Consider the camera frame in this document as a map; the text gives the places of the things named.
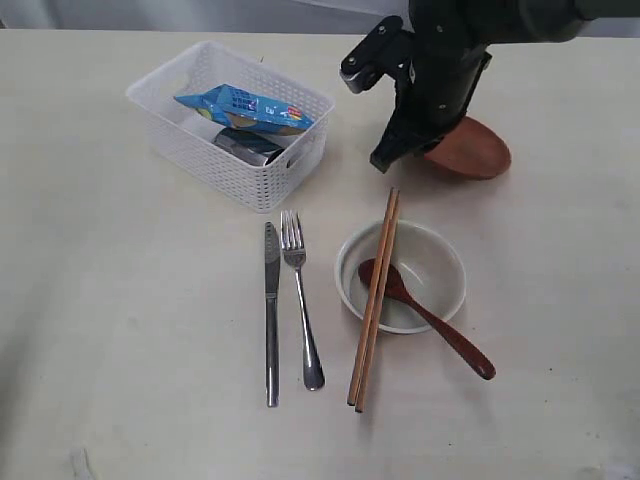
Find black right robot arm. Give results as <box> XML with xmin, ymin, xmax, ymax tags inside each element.
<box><xmin>370</xmin><ymin>1</ymin><xmax>639</xmax><ymax>172</ymax></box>

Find blue cloth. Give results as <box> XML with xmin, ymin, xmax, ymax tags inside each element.
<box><xmin>174</xmin><ymin>84</ymin><xmax>313</xmax><ymax>136</ymax></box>

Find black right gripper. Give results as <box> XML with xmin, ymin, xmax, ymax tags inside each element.
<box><xmin>370</xmin><ymin>1</ymin><xmax>488</xmax><ymax>173</ymax></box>

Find brown wooden plate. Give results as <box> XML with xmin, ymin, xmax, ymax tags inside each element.
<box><xmin>424</xmin><ymin>117</ymin><xmax>512</xmax><ymax>180</ymax></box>

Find silver metal fork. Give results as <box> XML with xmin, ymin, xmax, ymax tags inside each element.
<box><xmin>280</xmin><ymin>210</ymin><xmax>325</xmax><ymax>391</ymax></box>

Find wooden chopstick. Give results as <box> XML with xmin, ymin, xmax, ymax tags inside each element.
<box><xmin>347</xmin><ymin>187</ymin><xmax>399</xmax><ymax>406</ymax></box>
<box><xmin>354</xmin><ymin>195</ymin><xmax>399</xmax><ymax>413</ymax></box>

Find silver table knife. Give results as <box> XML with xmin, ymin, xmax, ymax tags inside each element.
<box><xmin>264</xmin><ymin>222</ymin><xmax>281</xmax><ymax>408</ymax></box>

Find white perforated plastic basket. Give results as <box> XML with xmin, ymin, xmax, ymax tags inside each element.
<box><xmin>126</xmin><ymin>41</ymin><xmax>335</xmax><ymax>213</ymax></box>

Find brown wooden spoon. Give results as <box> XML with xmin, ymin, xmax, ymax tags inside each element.
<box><xmin>357</xmin><ymin>259</ymin><xmax>496</xmax><ymax>380</ymax></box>

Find white speckled ceramic bowl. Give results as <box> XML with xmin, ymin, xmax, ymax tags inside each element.
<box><xmin>334</xmin><ymin>220</ymin><xmax>466</xmax><ymax>335</ymax></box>

